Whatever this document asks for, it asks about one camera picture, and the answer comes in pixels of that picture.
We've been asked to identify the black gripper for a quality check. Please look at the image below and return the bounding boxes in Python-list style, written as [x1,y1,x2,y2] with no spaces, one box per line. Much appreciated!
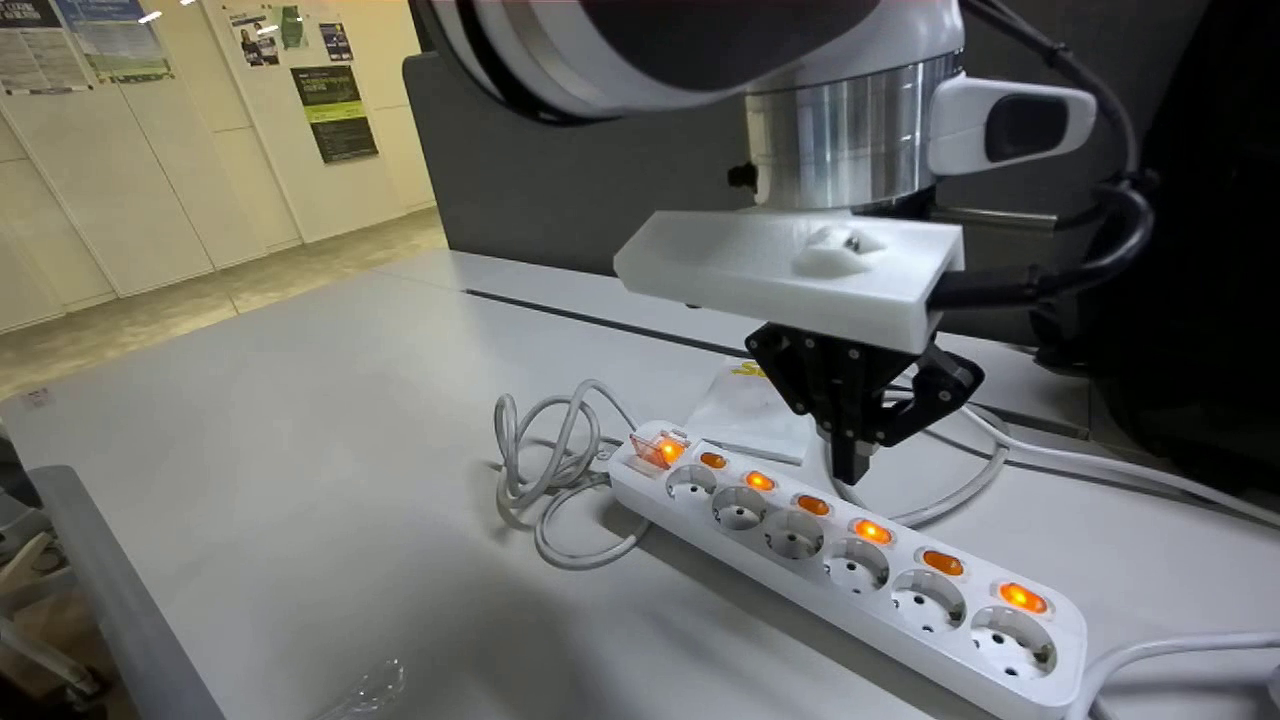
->
[746,323,985,484]

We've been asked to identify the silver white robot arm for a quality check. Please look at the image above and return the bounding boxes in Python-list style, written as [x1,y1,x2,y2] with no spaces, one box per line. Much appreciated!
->
[424,0,1099,484]

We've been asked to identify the clear plastic packaging bag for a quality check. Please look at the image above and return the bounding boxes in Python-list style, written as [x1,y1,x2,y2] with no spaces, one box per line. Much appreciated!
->
[688,366,814,464]

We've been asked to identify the white multi-socket power strip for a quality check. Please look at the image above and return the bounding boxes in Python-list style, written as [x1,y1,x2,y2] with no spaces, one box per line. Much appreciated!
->
[610,426,1089,720]

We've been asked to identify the white cable across table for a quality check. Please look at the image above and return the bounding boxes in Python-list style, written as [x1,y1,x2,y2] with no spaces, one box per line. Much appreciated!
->
[852,398,1280,720]

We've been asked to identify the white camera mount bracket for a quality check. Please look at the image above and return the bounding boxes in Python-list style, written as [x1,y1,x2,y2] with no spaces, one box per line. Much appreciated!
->
[614,213,965,358]

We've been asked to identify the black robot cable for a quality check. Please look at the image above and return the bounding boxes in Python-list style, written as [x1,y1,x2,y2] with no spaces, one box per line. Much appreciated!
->
[934,0,1162,317]

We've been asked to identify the coiled grey power cord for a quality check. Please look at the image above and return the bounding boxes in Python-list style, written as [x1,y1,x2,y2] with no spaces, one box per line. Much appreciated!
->
[489,376,657,576]

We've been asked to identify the wall posters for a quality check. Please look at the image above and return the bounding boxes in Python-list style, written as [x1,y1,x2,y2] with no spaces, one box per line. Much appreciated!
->
[0,0,378,164]

